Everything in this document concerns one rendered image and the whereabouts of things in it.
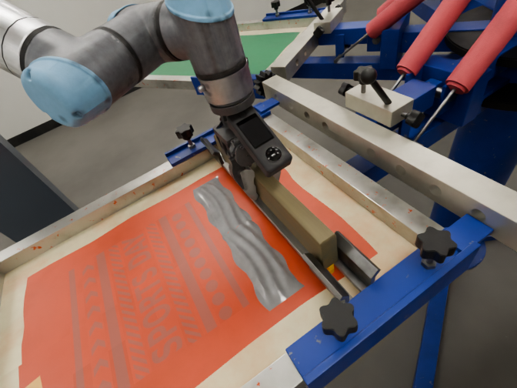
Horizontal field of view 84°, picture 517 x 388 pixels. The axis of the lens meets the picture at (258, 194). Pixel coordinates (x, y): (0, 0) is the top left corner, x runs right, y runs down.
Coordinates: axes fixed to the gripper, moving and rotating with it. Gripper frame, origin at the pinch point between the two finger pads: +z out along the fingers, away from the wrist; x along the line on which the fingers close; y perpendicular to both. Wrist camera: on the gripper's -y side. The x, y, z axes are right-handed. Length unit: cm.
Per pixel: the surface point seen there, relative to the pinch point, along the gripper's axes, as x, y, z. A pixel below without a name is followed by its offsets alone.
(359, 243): -7.5, -17.4, 5.4
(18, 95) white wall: 117, 380, 50
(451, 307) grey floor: -57, -21, 101
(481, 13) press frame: -85, 15, -1
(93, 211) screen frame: 33.9, 25.6, 1.7
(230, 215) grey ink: 8.0, 3.8, 4.7
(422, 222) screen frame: -16.0, -22.2, 1.9
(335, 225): -6.9, -11.9, 5.4
